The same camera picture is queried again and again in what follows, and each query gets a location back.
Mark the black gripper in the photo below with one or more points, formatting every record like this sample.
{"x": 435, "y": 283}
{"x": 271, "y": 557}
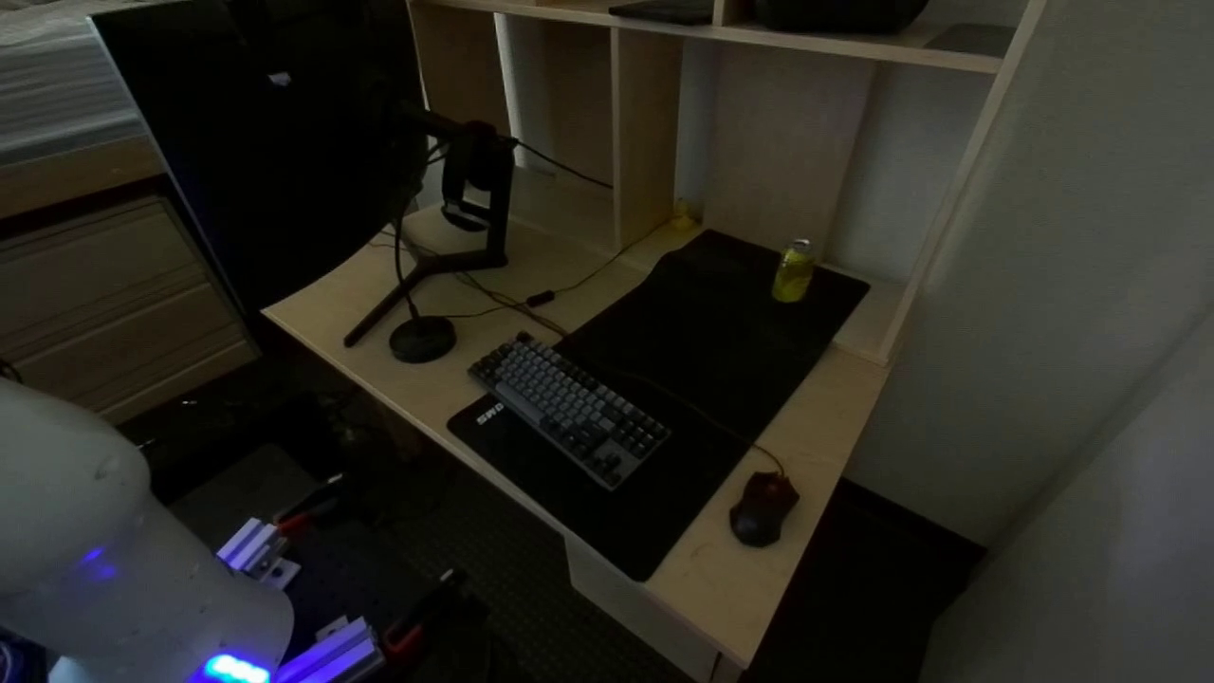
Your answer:
{"x": 285, "y": 95}

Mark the black and silver headphones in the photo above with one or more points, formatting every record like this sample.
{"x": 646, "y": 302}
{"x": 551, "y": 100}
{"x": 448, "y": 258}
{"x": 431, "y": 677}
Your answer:
{"x": 475, "y": 171}

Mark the black gooseneck desk lamp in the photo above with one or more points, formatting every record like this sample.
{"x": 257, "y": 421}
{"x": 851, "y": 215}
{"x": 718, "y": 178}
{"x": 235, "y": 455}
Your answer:
{"x": 421, "y": 339}

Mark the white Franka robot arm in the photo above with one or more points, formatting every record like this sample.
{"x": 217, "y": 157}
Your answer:
{"x": 99, "y": 569}

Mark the curved black computer monitor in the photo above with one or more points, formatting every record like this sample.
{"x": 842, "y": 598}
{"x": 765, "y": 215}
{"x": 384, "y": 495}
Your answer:
{"x": 229, "y": 228}

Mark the white ribbed panel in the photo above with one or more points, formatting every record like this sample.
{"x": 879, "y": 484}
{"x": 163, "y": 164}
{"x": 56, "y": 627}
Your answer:
{"x": 61, "y": 87}

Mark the brown wooden cabinet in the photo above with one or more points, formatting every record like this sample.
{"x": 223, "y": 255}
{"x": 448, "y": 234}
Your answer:
{"x": 137, "y": 306}

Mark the light wooden shelf unit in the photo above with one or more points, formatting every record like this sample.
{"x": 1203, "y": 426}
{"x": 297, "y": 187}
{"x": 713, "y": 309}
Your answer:
{"x": 646, "y": 126}

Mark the grey mechanical keyboard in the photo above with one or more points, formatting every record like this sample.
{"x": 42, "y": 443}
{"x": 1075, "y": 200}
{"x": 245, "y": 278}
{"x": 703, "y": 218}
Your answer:
{"x": 574, "y": 412}

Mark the white clamp block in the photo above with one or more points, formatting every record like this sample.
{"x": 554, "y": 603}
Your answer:
{"x": 330, "y": 649}
{"x": 250, "y": 548}

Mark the large black desk mat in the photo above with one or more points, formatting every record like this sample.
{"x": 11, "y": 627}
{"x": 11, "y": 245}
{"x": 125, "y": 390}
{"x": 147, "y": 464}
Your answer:
{"x": 707, "y": 317}

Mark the small yellow bottle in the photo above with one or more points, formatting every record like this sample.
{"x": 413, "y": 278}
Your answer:
{"x": 794, "y": 269}

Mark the black bag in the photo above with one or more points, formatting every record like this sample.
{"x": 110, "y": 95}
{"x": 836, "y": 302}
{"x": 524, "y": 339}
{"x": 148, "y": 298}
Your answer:
{"x": 836, "y": 13}

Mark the black and red mouse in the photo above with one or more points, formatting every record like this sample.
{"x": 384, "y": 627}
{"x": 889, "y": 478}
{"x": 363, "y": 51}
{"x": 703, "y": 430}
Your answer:
{"x": 759, "y": 507}

